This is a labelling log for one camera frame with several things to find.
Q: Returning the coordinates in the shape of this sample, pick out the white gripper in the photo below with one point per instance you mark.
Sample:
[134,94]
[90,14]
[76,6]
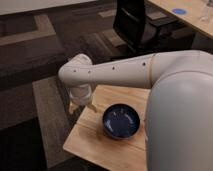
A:
[81,95]

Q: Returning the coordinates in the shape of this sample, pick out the clear drinking glass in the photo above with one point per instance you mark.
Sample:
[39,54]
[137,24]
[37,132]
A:
[207,11]

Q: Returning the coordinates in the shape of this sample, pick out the black office chair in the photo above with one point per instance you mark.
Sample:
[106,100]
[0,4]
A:
[146,29]

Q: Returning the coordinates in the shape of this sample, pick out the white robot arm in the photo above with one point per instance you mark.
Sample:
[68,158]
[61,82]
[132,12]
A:
[179,112]

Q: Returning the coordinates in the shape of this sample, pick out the blue round coaster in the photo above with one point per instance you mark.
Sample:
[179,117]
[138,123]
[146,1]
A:
[179,11]

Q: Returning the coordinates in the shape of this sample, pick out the light wooden background table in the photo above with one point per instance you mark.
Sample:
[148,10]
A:
[192,17]

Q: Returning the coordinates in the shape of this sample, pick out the dark blue bowl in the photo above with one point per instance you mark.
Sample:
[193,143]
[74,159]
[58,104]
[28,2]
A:
[120,121]

